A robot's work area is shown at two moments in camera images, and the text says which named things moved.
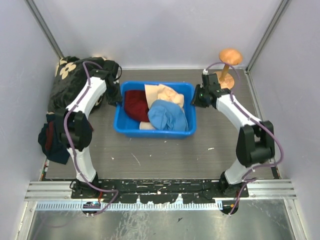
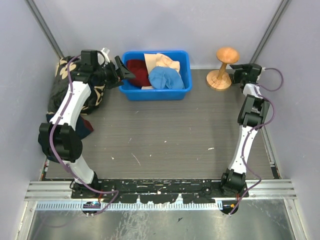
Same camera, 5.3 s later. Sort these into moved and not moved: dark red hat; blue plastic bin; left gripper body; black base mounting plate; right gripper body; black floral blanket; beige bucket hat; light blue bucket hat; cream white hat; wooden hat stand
Moved: beige bucket hat; dark red hat; right gripper body; light blue bucket hat; blue plastic bin; left gripper body; cream white hat
Not moved: wooden hat stand; black base mounting plate; black floral blanket
